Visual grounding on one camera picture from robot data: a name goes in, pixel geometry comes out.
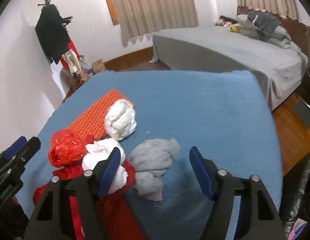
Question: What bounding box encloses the red plastic bag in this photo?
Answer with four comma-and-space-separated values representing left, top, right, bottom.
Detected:
48, 129, 88, 167

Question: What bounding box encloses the white tissue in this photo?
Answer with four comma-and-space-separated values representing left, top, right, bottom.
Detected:
82, 138, 128, 194
104, 99, 137, 141

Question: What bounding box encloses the grey cloth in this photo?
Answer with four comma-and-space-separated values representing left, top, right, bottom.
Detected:
128, 138, 180, 202

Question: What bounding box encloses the black trash bin bag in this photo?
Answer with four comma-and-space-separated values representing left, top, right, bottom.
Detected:
279, 152, 310, 239

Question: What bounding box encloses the red cloth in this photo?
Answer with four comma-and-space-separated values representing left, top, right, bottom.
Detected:
33, 161, 146, 239

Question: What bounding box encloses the orange textured sponge pad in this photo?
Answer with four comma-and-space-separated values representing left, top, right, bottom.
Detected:
67, 88, 128, 139

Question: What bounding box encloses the coat rack with clothes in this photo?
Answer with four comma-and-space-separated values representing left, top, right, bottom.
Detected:
35, 0, 94, 91

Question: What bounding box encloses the blue table cloth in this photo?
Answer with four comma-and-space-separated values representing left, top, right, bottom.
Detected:
17, 71, 282, 239

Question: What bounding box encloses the brown paper bag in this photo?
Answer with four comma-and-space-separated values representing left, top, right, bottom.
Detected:
92, 59, 107, 74

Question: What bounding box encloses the dark floor mat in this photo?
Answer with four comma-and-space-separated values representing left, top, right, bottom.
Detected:
293, 101, 310, 130

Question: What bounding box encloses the bed with grey sheet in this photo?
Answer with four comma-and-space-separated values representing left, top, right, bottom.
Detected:
150, 26, 308, 110

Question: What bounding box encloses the left beige curtain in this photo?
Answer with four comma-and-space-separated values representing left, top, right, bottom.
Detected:
112, 0, 199, 46

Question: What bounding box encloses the wooden headboard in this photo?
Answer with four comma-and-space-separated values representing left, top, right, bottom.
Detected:
237, 5, 310, 58

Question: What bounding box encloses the grey folded bedding pile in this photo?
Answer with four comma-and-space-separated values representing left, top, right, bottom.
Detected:
236, 11, 302, 53

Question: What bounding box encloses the yellow plush toy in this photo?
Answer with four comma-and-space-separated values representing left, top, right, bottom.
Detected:
229, 23, 242, 33

